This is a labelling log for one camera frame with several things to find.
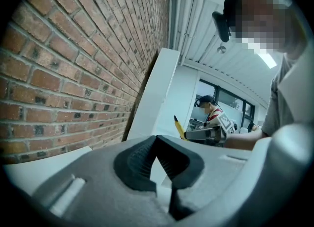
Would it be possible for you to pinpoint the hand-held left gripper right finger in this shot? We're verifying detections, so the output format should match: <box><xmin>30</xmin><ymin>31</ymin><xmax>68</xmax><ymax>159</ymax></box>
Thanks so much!
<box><xmin>156</xmin><ymin>134</ymin><xmax>255</xmax><ymax>212</ymax></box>

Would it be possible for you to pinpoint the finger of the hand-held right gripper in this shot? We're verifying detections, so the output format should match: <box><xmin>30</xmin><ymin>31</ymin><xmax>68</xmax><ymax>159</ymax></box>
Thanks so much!
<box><xmin>183</xmin><ymin>128</ymin><xmax>215</xmax><ymax>142</ymax></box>

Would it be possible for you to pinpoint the dark glass window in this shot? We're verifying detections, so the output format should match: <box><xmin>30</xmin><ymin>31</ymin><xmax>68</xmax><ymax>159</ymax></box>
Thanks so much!
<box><xmin>195</xmin><ymin>78</ymin><xmax>256</xmax><ymax>129</ymax></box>

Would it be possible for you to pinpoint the yellow and black utility knife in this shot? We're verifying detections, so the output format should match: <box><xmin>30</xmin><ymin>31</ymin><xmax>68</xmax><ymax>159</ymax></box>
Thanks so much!
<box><xmin>173</xmin><ymin>115</ymin><xmax>190</xmax><ymax>141</ymax></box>

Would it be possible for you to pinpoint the person's right forearm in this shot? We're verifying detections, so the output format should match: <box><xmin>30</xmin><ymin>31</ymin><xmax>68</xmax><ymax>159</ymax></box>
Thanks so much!
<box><xmin>224</xmin><ymin>129</ymin><xmax>271</xmax><ymax>151</ymax></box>

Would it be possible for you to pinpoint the rectangular ceiling light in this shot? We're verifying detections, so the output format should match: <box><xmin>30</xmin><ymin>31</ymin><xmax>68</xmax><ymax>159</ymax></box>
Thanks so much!
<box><xmin>257</xmin><ymin>51</ymin><xmax>278</xmax><ymax>70</ymax></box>

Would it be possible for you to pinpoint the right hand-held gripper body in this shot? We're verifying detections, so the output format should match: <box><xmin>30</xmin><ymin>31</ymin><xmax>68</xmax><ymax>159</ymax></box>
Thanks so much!
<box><xmin>205</xmin><ymin>111</ymin><xmax>236</xmax><ymax>147</ymax></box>

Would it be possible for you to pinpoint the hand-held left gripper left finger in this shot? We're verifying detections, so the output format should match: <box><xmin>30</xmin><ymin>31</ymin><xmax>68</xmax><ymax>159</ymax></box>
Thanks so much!
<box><xmin>31</xmin><ymin>134</ymin><xmax>173</xmax><ymax>227</ymax></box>

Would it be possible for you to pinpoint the person's grey t-shirt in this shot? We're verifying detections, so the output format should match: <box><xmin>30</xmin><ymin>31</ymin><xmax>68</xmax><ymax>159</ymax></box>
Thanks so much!
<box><xmin>261</xmin><ymin>49</ymin><xmax>314</xmax><ymax>139</ymax></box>

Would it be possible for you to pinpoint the black head-mounted camera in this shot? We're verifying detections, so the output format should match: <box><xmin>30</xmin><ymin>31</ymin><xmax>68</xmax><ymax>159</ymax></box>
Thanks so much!
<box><xmin>211</xmin><ymin>0</ymin><xmax>249</xmax><ymax>43</ymax></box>

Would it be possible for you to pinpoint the white tall cabinet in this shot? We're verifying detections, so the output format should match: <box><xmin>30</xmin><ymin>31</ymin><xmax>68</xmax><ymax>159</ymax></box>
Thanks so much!
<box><xmin>126</xmin><ymin>47</ymin><xmax>182</xmax><ymax>141</ymax></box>

